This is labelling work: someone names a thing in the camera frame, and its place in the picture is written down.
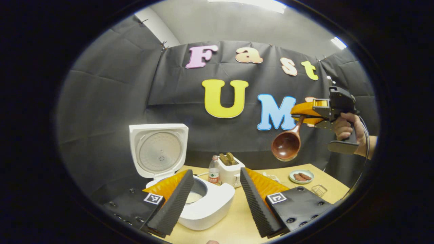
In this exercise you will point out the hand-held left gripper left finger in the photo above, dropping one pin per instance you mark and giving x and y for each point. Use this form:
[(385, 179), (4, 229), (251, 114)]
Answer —
[(174, 206)]

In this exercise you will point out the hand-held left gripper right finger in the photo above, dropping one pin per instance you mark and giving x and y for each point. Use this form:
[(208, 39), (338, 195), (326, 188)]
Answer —
[(257, 206)]

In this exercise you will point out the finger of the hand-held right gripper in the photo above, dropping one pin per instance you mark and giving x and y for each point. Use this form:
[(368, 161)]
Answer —
[(305, 108), (312, 120)]

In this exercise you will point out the brown wooden spoon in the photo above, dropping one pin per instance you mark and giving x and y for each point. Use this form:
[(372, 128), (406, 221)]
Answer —
[(286, 145)]

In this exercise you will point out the white rice cooker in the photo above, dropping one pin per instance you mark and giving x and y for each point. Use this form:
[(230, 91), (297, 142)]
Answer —
[(212, 206)]

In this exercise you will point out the white toaster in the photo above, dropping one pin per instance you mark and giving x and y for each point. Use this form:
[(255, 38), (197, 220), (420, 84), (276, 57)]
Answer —
[(230, 174)]

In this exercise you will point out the pale green plate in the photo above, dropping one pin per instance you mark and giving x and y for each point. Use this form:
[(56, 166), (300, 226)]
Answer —
[(292, 178)]

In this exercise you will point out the red meat piece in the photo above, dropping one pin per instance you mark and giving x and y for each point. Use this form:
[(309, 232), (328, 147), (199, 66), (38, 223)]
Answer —
[(299, 177), (306, 176)]

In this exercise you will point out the clear plastic water bottle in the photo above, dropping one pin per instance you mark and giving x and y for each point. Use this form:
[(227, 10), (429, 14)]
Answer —
[(214, 173)]

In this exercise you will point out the brown bread slice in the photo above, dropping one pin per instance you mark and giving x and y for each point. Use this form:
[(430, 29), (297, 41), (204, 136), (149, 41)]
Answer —
[(223, 159), (231, 157)]

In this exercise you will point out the ceiling light panel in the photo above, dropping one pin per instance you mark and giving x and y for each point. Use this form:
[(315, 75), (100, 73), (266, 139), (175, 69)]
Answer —
[(338, 43)]

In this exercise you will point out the black backdrop cloth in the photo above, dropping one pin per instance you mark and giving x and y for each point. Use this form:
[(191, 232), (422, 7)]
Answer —
[(112, 101)]

